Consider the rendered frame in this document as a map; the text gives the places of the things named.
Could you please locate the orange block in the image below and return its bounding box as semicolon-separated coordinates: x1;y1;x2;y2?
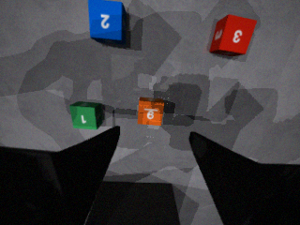
138;97;165;126

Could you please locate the blue block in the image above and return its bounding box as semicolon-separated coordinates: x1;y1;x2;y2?
88;0;127;45

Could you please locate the red block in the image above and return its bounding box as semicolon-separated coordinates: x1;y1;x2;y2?
209;14;257;56

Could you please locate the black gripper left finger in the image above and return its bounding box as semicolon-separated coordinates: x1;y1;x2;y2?
0;126;120;225

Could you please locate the green block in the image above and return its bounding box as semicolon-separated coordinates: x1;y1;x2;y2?
69;101;102;130

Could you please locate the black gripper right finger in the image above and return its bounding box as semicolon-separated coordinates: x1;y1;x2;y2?
189;131;300;225

